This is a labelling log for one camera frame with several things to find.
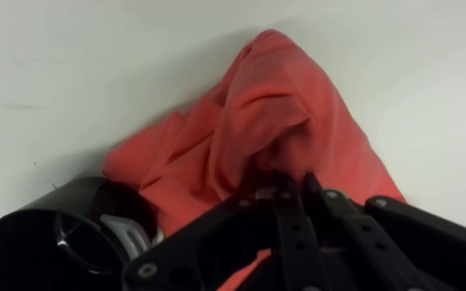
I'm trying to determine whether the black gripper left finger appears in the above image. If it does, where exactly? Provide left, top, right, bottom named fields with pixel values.
left=272, top=186, right=325, bottom=291

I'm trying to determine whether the orange printed t-shirt cloth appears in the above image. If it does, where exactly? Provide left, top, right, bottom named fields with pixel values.
left=102, top=27, right=408, bottom=291

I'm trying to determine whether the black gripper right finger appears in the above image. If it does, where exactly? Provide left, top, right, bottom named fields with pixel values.
left=303, top=171, right=434, bottom=291

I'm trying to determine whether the black pot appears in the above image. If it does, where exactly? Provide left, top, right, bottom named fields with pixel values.
left=0, top=176, right=159, bottom=291

